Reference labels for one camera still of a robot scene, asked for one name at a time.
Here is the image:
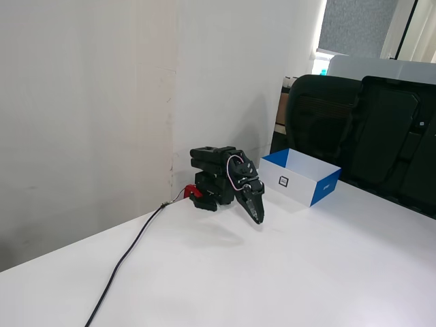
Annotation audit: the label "gray window blind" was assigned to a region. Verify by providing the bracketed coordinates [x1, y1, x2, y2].
[316, 0, 399, 58]

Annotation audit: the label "red clamp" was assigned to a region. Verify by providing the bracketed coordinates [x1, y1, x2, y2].
[183, 183, 204, 200]

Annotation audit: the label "blue white cardboard box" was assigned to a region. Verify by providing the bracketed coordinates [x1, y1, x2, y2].
[260, 148, 343, 208]

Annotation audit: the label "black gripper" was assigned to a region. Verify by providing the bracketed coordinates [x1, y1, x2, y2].
[234, 179, 266, 225]

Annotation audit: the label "black plastic case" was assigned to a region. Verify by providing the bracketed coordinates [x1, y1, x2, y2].
[335, 75, 436, 221]

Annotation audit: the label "thin red black wires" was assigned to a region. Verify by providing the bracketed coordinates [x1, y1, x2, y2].
[166, 190, 187, 206]

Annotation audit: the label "black office chair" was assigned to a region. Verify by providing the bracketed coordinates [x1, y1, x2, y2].
[285, 74, 362, 180]

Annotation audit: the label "black power cable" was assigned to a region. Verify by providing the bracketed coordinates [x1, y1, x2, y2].
[84, 202, 168, 327]

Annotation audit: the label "black clamp block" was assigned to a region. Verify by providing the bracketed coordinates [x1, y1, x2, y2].
[190, 196, 219, 213]

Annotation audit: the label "black window frame bar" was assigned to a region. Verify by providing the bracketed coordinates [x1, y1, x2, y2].
[396, 0, 420, 61]

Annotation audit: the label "white partition panel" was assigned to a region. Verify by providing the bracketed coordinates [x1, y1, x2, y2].
[327, 54, 436, 86]

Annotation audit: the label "pink white servo wire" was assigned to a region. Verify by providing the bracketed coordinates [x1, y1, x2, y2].
[225, 155, 255, 191]

